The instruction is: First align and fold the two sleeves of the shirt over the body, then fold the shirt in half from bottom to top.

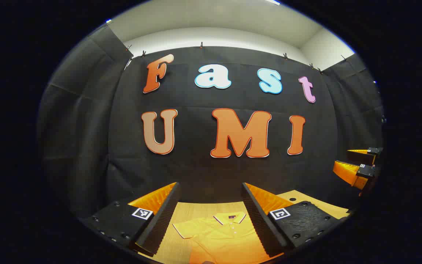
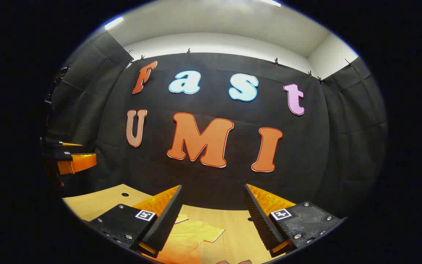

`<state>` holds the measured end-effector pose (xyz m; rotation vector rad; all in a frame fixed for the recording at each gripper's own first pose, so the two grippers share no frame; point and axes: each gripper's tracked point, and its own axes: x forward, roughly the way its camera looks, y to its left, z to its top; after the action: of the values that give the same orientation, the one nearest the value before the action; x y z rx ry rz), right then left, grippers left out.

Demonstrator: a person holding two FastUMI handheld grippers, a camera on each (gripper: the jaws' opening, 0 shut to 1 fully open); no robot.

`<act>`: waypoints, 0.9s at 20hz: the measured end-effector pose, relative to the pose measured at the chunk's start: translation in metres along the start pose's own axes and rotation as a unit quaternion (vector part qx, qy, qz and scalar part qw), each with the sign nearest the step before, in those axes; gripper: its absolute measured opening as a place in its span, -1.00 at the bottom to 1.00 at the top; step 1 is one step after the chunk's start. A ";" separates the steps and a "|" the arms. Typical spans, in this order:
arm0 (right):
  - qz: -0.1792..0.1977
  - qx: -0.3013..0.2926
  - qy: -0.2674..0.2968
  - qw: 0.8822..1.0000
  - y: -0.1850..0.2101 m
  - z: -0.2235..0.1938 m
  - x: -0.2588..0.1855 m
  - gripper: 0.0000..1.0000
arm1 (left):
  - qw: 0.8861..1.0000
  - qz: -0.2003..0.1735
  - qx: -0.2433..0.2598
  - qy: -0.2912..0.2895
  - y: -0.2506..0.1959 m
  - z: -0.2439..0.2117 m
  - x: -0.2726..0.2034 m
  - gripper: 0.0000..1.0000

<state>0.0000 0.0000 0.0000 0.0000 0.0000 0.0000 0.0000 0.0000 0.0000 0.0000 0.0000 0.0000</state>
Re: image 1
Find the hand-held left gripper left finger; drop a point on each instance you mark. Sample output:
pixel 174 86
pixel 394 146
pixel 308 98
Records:
pixel 159 227

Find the black backdrop cloth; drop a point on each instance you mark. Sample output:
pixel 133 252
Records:
pixel 196 168

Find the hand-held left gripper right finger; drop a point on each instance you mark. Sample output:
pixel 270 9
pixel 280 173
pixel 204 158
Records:
pixel 260 227

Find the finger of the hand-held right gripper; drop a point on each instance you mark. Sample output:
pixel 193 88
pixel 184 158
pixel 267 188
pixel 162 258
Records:
pixel 361 157
pixel 365 171

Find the orange T-shirt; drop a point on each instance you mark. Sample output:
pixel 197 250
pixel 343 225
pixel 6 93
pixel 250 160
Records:
pixel 225 238

